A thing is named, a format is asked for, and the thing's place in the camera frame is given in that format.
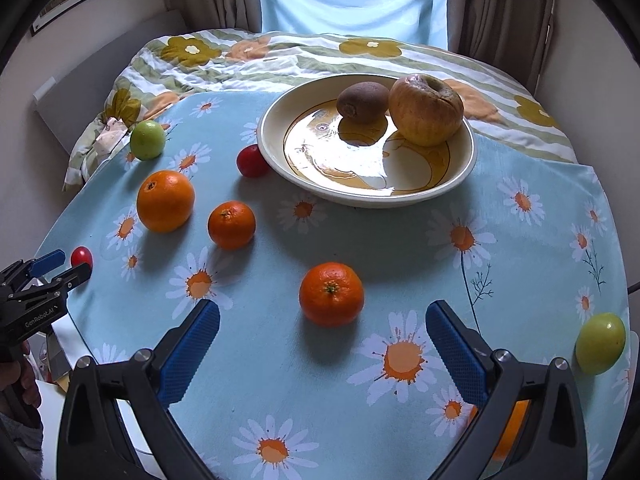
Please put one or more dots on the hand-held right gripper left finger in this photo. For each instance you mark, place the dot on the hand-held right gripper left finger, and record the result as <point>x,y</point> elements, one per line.
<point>192,350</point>

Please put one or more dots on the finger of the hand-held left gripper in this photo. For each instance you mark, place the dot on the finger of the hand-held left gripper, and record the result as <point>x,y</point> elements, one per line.
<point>75,276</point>
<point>50,259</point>

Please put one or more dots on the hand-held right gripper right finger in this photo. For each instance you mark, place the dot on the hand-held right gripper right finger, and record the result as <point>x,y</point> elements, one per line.
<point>457,355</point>

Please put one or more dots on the small red cherry tomato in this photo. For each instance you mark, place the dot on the small red cherry tomato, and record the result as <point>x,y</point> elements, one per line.
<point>80,256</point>

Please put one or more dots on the large orange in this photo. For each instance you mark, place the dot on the large orange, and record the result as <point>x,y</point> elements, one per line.
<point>165,201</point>

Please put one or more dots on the small mandarin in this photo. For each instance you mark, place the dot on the small mandarin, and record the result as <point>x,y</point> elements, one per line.
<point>231,225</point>

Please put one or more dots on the green apple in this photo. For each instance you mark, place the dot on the green apple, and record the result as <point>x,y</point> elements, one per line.
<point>147,140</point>
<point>600,342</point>

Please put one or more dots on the cream ceramic bowl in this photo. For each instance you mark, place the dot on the cream ceramic bowl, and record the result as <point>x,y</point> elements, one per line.
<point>350,180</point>

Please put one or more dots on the person's left hand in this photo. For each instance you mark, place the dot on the person's left hand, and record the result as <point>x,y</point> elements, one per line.
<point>20,390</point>

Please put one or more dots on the white printed wrapper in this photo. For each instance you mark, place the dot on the white printed wrapper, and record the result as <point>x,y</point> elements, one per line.
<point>111,134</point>

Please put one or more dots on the light blue daisy tablecloth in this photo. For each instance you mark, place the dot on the light blue daisy tablecloth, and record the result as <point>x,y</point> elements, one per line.
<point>350,240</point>

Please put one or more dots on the brown onion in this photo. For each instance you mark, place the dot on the brown onion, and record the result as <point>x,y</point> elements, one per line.
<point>425,110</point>

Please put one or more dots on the purple passion fruit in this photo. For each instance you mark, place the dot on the purple passion fruit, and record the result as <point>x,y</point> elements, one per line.
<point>362,101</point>

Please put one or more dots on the striped floral blanket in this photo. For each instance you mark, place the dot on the striped floral blanket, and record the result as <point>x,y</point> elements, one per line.
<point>300,60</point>

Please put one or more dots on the light blue window sheet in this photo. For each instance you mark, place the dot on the light blue window sheet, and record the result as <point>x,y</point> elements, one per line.
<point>350,0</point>

